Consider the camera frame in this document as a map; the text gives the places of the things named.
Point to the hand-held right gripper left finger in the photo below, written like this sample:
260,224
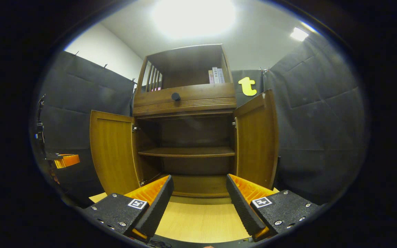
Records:
159,206

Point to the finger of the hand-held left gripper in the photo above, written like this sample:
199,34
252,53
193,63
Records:
68,161

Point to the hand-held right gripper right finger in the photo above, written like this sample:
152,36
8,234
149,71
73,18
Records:
241,206

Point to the wooden cabinet door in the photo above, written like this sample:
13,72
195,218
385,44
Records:
112,151
257,141

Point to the wooden double-door shoe cabinet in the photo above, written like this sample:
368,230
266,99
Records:
188,151

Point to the black backdrop cloth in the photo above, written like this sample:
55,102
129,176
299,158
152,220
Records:
315,131

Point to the wooden drawer with black knob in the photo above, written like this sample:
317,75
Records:
202,96

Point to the pale book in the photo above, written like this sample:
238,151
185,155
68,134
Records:
221,75

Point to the pink book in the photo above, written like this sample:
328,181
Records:
211,76

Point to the white book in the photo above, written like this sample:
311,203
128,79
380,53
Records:
215,75

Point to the ceiling light panel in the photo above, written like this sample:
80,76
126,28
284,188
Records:
299,33
193,15

